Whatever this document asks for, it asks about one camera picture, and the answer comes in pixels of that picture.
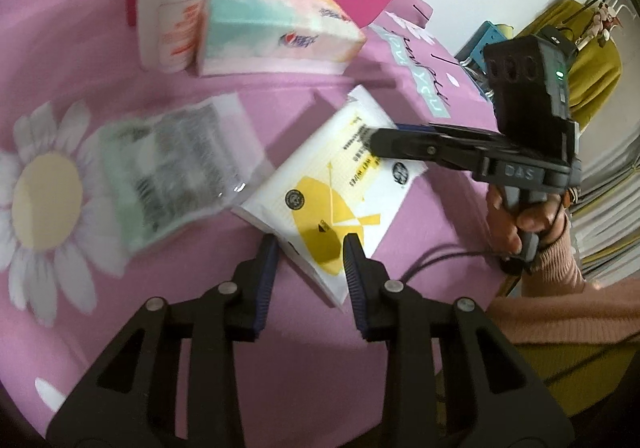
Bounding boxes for white yellow wet wipes pack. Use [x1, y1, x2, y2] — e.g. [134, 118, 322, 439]
[234, 86, 426, 306]

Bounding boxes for clear green mask packet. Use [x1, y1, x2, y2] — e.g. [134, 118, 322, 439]
[99, 93, 273, 255]

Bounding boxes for pink sweater right forearm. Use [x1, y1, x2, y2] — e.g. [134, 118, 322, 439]
[487, 217, 639, 345]

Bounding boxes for person right hand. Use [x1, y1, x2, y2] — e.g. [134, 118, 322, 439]
[486, 185, 567, 254]

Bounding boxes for yellow hanging coat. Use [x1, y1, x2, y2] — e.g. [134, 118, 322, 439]
[518, 0, 623, 132]

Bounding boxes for blue plastic basket rack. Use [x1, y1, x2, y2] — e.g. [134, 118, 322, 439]
[454, 20, 508, 78]

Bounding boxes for pastel tissue pack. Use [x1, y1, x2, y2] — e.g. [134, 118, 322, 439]
[196, 0, 367, 76]

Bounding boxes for white pump bottle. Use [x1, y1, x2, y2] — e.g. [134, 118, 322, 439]
[135, 0, 212, 76]

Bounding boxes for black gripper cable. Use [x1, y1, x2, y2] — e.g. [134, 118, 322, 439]
[399, 206, 572, 299]

